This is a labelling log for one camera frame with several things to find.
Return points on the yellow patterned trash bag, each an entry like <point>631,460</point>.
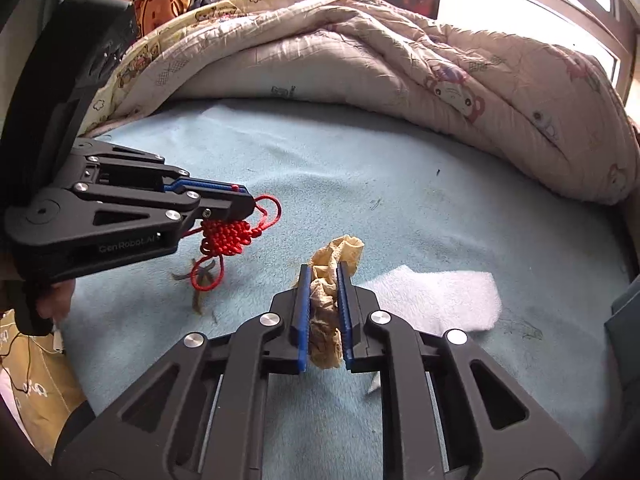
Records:
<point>39,384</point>

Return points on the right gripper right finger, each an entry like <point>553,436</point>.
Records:
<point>362,353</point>

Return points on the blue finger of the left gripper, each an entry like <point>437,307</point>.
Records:
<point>226,207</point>
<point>183,184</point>

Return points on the white foam sheet piece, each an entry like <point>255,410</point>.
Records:
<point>435,302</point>

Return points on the brown paper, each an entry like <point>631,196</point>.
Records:
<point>325,342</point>

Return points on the person's left hand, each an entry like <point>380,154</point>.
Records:
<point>54,304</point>

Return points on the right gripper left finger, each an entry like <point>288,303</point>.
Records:
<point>289,350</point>

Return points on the pink cartoon quilt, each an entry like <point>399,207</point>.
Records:
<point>548,110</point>

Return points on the red chinese knot ornament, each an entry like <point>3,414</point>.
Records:
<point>221,239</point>

